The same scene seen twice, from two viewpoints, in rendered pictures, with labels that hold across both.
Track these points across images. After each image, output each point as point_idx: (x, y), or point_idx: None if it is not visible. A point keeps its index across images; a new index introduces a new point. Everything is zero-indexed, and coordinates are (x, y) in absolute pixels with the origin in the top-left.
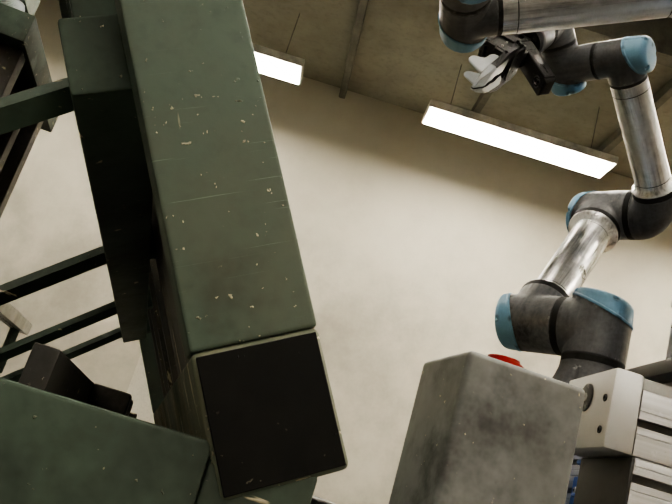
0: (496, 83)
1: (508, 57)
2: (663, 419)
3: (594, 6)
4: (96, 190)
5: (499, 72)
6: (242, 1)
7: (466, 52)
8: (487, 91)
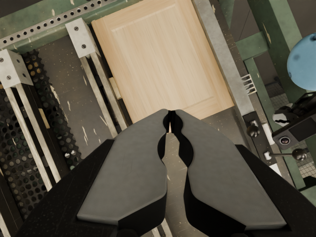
0: (122, 176)
1: (293, 211)
2: None
3: None
4: None
5: (200, 169)
6: (296, 25)
7: (303, 38)
8: (125, 131)
